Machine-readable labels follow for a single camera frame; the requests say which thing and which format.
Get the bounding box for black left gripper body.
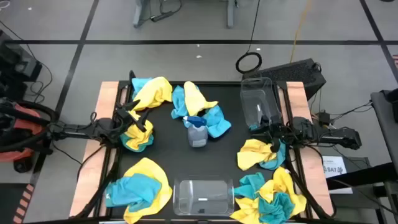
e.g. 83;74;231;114
114;105;148;134

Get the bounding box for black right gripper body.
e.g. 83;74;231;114
259;115;290;144

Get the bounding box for blue microfiber towel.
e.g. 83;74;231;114
170;85;191;120
131;77;153;100
259;139;287;171
182;105;233;139
104;173;163;213

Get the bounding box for yellow blue cloths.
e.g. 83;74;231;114
123;110;154;151

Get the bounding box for yellow microfiber towel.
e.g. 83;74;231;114
229;197;264;224
132;76;174;112
257;166;308;217
183;81;219;117
236;138;278;172
123;157;174;224

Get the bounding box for teal microfiber towel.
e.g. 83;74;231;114
257;192;295;224
233;172;267;200
119;133;155;154

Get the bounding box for clear plastic basket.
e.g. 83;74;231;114
172;177;235;217
239;77;283;131

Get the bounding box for wooden side board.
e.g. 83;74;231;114
278;81;335;218
68;81;129;218

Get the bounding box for black power adapter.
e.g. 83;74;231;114
317;111;331;126

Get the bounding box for grey spray bottle blue trigger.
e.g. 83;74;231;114
182;115;209;149

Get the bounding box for white paper sign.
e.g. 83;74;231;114
322;155;354;195

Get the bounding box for grey desk leg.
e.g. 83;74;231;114
132;0;147;29
226;0;236;29

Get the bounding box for black power strip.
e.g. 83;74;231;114
150;11;174;23

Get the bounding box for red vacuum cleaner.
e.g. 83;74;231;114
0;98;52;174

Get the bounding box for black metal beam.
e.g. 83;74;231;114
325;162;398;191

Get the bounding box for grey side table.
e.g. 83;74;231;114
369;89;398;164

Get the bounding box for black equipment stack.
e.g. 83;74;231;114
0;29;44;102

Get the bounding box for black hazard striped mat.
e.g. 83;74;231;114
0;182;35;224

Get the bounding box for black aluminium table frame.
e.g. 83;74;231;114
73;80;338;224

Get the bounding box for black vacuum hose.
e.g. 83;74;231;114
0;99;60;154

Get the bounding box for black coiled cable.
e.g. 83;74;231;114
234;0;263;75

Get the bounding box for thick yellow cable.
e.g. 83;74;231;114
289;0;312;63

